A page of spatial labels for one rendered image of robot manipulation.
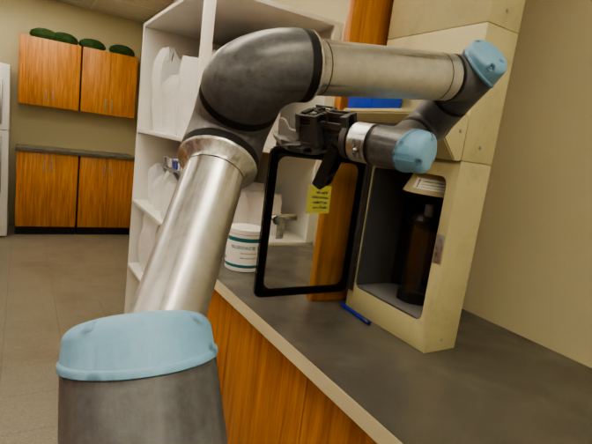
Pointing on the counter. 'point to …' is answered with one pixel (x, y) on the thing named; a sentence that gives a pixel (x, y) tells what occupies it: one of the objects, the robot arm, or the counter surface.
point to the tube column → (452, 15)
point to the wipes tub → (242, 247)
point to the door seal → (269, 231)
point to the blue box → (373, 103)
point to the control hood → (455, 139)
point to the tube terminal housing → (470, 169)
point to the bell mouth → (426, 185)
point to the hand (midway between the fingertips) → (278, 136)
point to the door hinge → (359, 226)
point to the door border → (264, 228)
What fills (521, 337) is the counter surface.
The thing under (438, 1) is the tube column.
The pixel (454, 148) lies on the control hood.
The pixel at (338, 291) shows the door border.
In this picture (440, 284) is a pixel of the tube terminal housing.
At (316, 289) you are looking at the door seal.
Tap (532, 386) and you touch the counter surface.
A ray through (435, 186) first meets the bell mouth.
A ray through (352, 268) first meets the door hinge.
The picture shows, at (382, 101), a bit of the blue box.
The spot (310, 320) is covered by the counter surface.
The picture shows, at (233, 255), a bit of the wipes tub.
